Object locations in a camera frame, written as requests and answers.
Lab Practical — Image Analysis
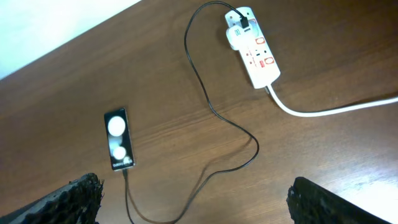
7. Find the white USB charger adapter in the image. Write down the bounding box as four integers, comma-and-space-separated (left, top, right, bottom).
226, 25, 256, 50

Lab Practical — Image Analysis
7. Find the white power strip cord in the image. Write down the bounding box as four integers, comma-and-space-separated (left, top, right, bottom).
266, 84, 398, 118

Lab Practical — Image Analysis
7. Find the black charging cable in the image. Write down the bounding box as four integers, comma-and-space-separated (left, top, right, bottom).
122, 1, 260, 224

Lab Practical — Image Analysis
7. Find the black smartphone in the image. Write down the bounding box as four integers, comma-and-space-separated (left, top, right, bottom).
104, 107, 136, 171

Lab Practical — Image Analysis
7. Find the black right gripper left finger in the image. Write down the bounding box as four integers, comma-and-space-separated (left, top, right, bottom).
1, 173, 104, 224

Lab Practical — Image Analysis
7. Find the white power strip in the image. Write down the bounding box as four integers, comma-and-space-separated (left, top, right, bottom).
224, 7, 280, 89

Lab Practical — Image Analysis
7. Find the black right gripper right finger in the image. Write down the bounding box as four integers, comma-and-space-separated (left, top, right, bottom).
286, 177, 388, 224

